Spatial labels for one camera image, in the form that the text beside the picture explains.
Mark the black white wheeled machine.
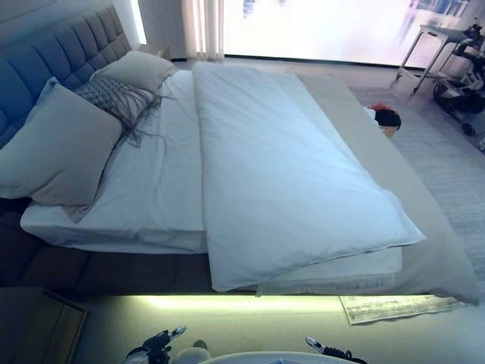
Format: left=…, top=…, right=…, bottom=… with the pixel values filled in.
left=433, top=24, right=485, bottom=137

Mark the patterned fringed cushion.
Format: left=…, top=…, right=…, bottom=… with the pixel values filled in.
left=74, top=73, right=180, bottom=153

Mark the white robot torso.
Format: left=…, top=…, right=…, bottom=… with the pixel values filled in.
left=204, top=350, right=344, bottom=364

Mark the brown upholstered bed frame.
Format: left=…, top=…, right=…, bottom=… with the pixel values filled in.
left=0, top=196, right=259, bottom=293

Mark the grey tufted headboard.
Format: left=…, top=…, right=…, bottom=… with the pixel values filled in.
left=0, top=3, right=134, bottom=149

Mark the small beige pillow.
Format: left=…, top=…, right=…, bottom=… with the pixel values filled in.
left=88, top=49, right=180, bottom=96

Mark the white garment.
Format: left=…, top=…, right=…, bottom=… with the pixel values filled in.
left=361, top=105, right=380, bottom=127

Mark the wooden nightstand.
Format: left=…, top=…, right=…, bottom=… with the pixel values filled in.
left=0, top=286, right=89, bottom=364

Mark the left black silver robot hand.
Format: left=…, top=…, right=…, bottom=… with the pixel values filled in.
left=127, top=324, right=188, bottom=364

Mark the beige bed cover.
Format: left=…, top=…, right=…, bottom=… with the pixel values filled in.
left=255, top=71, right=481, bottom=305

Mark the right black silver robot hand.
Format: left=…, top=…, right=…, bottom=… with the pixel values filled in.
left=305, top=335, right=355, bottom=361

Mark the white folding table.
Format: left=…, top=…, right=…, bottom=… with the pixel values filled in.
left=395, top=24, right=466, bottom=94

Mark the large bright window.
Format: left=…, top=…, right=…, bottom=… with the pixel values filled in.
left=223, top=0, right=485, bottom=71

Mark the white mattress sheet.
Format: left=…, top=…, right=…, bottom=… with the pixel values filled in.
left=19, top=69, right=208, bottom=256

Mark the light grey rug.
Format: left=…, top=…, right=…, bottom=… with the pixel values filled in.
left=346, top=83, right=485, bottom=282

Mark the black garment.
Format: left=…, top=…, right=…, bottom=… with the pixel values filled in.
left=374, top=108, right=403, bottom=130

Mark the white duvet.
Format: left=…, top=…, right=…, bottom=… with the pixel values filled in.
left=191, top=60, right=428, bottom=293

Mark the large beige pillow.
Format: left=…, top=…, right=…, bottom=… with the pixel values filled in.
left=0, top=77, right=125, bottom=225

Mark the cream curtain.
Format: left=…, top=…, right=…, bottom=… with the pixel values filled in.
left=179, top=0, right=227, bottom=61

